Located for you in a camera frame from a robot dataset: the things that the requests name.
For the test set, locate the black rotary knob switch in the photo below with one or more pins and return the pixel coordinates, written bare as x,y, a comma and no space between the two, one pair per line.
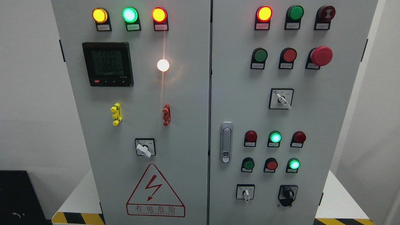
287,194

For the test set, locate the red terminal connector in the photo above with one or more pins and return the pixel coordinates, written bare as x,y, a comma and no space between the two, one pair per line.
167,114

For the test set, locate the dark red lamp left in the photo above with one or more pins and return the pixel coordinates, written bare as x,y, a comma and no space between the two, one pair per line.
250,138

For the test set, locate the dark red lamp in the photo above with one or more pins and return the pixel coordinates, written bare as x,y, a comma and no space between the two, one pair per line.
250,138
298,139

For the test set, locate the white lit indicator lamp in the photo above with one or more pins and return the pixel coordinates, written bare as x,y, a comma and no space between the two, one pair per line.
163,65

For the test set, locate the green push button lower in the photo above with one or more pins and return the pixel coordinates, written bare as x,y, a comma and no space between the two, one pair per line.
247,165

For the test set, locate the green push button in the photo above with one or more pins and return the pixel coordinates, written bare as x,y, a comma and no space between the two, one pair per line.
247,165
258,59

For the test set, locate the grey left cabinet door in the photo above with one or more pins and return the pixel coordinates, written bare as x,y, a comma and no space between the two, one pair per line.
182,146

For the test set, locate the grey cabinet door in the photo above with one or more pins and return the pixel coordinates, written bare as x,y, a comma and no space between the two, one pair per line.
182,146
241,95

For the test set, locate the green lit lamp middle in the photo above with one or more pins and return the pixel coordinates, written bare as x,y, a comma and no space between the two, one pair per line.
274,139

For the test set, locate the green push button upper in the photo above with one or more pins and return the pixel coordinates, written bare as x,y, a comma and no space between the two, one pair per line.
258,59

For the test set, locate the yellow terminal connector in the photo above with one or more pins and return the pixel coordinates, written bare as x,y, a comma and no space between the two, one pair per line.
116,114

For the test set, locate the red push button lower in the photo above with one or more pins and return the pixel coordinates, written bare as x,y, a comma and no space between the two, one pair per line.
270,165

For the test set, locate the red push button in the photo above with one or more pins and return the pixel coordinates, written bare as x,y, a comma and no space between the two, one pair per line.
287,57
270,165

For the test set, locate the grey right cabinet door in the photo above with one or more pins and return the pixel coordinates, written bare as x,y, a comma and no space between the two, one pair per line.
241,95

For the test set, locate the red electric hazard warning sticker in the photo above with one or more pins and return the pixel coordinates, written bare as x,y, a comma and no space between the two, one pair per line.
154,196

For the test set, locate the dark red lamp right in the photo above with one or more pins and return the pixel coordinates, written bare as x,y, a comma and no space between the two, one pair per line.
298,139

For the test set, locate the black digital power meter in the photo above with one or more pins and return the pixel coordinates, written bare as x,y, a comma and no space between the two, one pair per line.
108,64

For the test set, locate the red push button upper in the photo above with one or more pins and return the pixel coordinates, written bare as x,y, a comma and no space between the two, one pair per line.
287,57

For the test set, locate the orange lit lamp left door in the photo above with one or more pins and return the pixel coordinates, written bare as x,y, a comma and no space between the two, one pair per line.
160,19

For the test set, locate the orange lit lamp door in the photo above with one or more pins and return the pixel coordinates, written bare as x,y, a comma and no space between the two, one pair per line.
263,17
160,19

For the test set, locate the green lit lamp lower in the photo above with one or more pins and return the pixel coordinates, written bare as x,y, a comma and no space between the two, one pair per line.
293,165

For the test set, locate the orange lit lamp right door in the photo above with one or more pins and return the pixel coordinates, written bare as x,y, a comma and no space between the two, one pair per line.
263,17

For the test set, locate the green lit indicator lamp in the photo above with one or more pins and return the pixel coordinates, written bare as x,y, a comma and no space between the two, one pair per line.
131,18

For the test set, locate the red emergency stop mushroom button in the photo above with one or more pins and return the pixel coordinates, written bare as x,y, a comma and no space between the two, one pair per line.
319,56

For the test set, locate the green unlit lamp top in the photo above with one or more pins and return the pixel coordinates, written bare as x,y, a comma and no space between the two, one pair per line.
294,15

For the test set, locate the yellow lit indicator lamp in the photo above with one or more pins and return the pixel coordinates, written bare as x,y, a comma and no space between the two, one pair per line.
102,19

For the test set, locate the white platform with hazard stripes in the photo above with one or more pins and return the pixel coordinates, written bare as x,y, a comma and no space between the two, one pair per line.
337,207

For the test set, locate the red buzzer alarm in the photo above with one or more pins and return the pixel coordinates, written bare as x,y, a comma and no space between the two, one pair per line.
323,18

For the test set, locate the black box lower left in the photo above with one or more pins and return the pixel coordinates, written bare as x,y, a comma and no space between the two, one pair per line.
19,204

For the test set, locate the silver door lock handle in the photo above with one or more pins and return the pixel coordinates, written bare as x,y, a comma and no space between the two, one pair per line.
226,135

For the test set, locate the white selector switch left door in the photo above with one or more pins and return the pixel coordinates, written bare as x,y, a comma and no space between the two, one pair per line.
145,147

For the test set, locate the white selector switch upper right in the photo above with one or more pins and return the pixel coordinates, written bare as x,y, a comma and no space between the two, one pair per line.
281,98

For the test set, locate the white selector switch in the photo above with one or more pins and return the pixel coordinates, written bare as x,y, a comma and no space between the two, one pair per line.
281,98
245,192

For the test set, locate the white selector switch lower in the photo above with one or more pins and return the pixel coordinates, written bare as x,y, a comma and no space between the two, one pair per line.
245,192

